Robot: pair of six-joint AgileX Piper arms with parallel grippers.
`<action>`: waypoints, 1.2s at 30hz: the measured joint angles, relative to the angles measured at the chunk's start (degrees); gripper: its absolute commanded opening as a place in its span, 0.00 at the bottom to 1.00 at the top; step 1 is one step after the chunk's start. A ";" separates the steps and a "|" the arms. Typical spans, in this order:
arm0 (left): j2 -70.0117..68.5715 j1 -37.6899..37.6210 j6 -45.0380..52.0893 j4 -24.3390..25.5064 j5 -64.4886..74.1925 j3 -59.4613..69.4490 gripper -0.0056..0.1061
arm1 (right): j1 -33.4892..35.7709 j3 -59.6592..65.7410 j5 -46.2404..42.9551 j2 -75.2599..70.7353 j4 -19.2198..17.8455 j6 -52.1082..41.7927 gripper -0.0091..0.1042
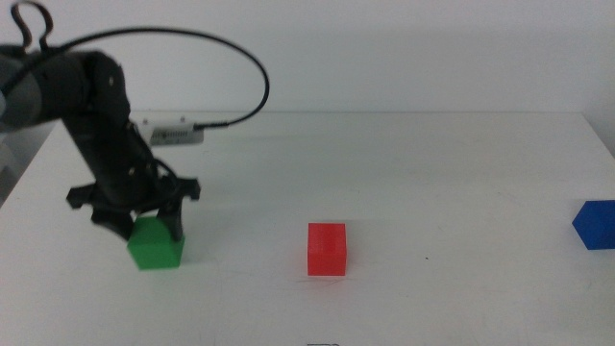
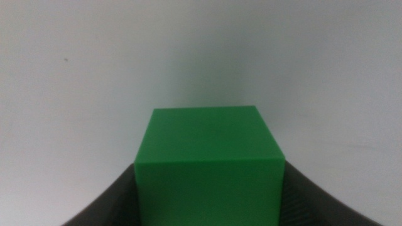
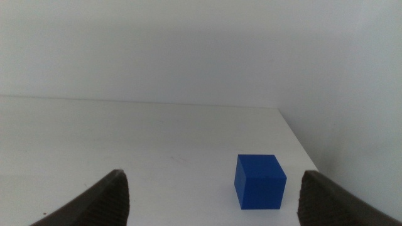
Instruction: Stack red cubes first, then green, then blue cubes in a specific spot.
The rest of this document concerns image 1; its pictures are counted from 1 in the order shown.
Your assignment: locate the green cube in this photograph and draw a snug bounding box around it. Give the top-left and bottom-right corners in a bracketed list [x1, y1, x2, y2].
[126, 215, 186, 271]

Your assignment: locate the red cube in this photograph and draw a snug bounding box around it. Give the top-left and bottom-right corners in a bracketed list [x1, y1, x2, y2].
[307, 221, 348, 278]

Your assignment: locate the blue cube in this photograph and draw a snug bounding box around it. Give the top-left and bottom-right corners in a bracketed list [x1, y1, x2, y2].
[571, 200, 615, 251]

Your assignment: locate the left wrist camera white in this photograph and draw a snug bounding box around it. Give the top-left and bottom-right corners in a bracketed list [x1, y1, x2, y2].
[138, 118, 205, 146]

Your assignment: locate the black braided camera cable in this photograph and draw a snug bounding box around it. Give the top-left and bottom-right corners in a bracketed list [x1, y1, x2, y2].
[0, 26, 271, 131]

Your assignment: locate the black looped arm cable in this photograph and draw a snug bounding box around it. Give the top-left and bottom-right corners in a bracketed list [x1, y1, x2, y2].
[10, 0, 54, 52]

